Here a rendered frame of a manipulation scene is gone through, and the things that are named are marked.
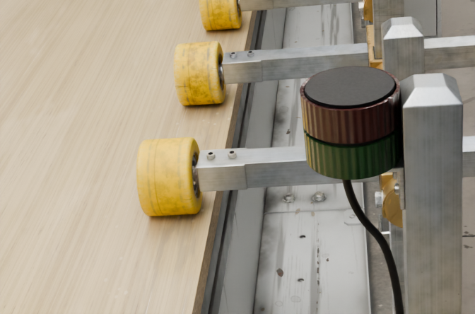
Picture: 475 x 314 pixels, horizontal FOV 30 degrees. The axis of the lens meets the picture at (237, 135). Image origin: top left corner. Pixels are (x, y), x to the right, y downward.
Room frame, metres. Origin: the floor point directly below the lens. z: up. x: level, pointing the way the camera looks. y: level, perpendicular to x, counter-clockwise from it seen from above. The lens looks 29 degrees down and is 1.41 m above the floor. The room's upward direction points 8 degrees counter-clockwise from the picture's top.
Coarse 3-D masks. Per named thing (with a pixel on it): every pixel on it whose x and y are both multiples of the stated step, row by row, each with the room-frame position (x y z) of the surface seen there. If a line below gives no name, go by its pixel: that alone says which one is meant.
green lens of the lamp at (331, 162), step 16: (400, 128) 0.47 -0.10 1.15; (320, 144) 0.46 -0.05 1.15; (368, 144) 0.45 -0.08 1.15; (384, 144) 0.45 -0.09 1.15; (400, 144) 0.47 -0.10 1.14; (320, 160) 0.46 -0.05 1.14; (336, 160) 0.45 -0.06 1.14; (352, 160) 0.45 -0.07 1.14; (368, 160) 0.45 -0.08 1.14; (384, 160) 0.45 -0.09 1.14; (336, 176) 0.45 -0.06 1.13; (352, 176) 0.45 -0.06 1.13; (368, 176) 0.45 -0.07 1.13
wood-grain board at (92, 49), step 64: (0, 0) 1.57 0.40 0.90; (64, 0) 1.52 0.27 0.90; (128, 0) 1.47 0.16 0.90; (192, 0) 1.43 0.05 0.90; (0, 64) 1.26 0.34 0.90; (64, 64) 1.23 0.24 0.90; (128, 64) 1.19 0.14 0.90; (0, 128) 1.04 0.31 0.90; (64, 128) 1.02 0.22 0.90; (128, 128) 0.99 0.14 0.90; (192, 128) 0.97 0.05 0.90; (0, 192) 0.88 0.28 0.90; (64, 192) 0.86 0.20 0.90; (128, 192) 0.84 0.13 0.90; (0, 256) 0.75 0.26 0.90; (64, 256) 0.73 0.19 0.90; (128, 256) 0.72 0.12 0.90; (192, 256) 0.71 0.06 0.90
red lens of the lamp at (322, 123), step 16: (304, 96) 0.47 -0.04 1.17; (304, 112) 0.47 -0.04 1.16; (320, 112) 0.46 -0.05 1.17; (336, 112) 0.45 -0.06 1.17; (352, 112) 0.45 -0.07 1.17; (368, 112) 0.45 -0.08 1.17; (384, 112) 0.45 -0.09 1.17; (400, 112) 0.47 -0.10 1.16; (304, 128) 0.47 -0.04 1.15; (320, 128) 0.46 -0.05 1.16; (336, 128) 0.45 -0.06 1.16; (352, 128) 0.45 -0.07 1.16; (368, 128) 0.45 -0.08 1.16; (384, 128) 0.45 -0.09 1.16
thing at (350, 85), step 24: (336, 72) 0.50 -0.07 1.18; (360, 72) 0.49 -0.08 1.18; (384, 72) 0.49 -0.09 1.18; (312, 96) 0.47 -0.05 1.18; (336, 96) 0.47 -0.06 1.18; (360, 96) 0.46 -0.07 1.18; (384, 96) 0.46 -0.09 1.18; (336, 144) 0.45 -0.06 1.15; (360, 144) 0.45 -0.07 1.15; (360, 216) 0.47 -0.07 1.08; (384, 240) 0.47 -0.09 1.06
